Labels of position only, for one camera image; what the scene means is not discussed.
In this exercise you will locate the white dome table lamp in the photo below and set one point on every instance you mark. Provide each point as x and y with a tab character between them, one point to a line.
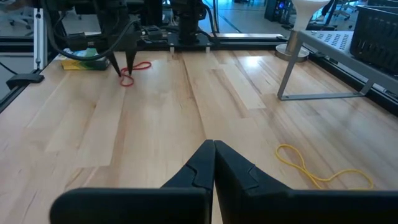
306	12

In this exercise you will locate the red rubber band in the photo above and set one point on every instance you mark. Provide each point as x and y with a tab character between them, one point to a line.
127	85

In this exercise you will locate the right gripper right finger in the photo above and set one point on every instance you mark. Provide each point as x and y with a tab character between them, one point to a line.
242	186

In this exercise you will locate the grey metal riser shelf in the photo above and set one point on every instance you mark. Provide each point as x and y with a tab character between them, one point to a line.
326	39

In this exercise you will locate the black office chair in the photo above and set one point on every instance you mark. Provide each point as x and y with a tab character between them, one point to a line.
20	19

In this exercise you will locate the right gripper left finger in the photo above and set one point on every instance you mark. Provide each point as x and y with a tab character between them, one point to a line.
199	174

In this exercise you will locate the black mesh basket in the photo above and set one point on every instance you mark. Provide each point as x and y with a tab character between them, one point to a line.
373	40
382	2

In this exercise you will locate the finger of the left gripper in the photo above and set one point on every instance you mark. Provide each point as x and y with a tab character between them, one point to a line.
114	62
130	60

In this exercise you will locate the yellow rubber band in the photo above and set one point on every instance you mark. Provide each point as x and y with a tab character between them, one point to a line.
312	178

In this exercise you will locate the yellow green crayon box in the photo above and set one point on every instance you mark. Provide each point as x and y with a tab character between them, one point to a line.
74	64

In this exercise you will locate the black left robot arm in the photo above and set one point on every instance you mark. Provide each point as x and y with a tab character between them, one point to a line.
189	18

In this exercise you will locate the black computer tower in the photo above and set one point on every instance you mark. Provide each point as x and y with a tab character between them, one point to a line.
276	9

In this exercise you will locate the silver aluminium post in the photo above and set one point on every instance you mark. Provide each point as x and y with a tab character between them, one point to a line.
39	37

